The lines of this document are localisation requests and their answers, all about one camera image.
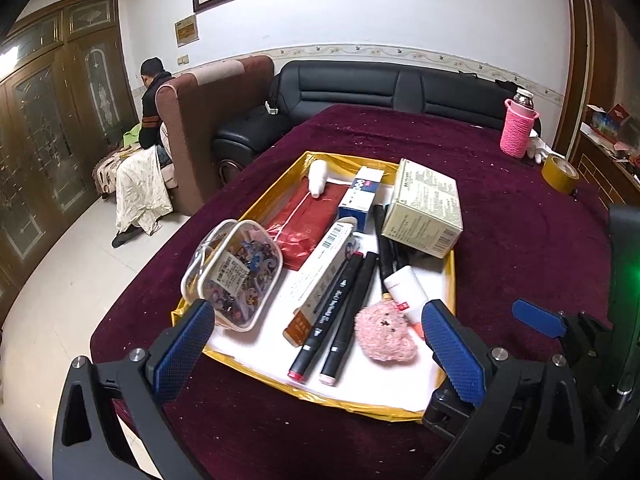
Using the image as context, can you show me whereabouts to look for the long white and orange box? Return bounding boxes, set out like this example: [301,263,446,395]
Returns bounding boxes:
[282,221,357,347]

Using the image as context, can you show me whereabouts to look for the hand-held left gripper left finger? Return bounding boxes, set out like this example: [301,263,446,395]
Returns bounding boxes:
[52,299,216,480]

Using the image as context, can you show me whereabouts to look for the pink plush bear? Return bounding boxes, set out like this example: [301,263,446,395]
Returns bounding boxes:
[354,296,420,362]

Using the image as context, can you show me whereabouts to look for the black marker with blue caps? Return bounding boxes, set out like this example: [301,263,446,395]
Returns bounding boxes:
[372,203,401,288]

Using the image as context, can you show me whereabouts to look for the white glue bottle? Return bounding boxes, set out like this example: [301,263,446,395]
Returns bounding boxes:
[382,266,426,325]

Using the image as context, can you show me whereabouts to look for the pink knitted bottle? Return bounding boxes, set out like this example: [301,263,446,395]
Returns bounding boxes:
[500,87,542,161]

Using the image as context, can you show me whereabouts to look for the brown armchair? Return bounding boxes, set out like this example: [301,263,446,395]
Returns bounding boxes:
[155,55,275,217]

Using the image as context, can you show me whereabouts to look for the black marker with red cap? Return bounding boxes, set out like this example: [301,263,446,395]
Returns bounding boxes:
[287,252,364,381]

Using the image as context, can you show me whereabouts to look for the red foil packet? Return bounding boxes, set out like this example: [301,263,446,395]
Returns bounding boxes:
[264,185,353,271]

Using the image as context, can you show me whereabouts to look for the clear pouch of stickers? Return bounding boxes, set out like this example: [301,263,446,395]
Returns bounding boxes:
[180,219,284,333]

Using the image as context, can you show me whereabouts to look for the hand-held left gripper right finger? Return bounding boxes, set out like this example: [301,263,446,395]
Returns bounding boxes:
[421,299,586,480]

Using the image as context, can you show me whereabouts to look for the patterned blanket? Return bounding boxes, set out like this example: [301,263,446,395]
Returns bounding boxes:
[92,147,131,196]

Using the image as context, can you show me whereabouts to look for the white and blue box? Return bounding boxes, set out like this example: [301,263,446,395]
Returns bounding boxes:
[337,166,386,233]

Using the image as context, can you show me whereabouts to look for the wooden glass-door cabinet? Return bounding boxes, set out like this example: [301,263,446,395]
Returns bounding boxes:
[0,0,141,321]

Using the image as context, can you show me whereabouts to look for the wooden door frame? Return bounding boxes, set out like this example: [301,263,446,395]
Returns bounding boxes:
[562,0,616,161]

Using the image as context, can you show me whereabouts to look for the small white bottle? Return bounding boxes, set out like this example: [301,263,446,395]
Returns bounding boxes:
[306,160,331,198]

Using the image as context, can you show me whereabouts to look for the beige cardboard box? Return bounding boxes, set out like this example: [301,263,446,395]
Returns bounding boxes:
[381,158,463,259]

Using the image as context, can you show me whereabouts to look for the black marker white cap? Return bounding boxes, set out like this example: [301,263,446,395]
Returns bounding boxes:
[319,251,378,387]

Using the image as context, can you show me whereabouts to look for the maroon tablecloth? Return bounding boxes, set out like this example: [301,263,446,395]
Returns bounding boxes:
[90,104,640,480]

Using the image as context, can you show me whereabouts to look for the white gloves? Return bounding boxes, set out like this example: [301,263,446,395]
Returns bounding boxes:
[527,130,563,163]

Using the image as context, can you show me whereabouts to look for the wooden sideboard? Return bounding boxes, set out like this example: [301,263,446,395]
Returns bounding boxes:
[570,105,640,206]

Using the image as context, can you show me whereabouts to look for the gold wall plaque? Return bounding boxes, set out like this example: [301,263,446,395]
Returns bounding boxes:
[174,16,199,47]

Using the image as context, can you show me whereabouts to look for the black leather sofa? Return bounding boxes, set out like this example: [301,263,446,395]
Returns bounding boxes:
[212,60,543,181]

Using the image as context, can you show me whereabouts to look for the yellow tray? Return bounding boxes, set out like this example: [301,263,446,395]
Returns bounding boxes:
[171,150,458,423]

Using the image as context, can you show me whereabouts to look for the yellow tape roll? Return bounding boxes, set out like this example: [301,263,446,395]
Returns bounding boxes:
[541,154,581,195]

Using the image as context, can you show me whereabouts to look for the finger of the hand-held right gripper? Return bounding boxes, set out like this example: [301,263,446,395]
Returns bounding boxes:
[512,299,568,338]

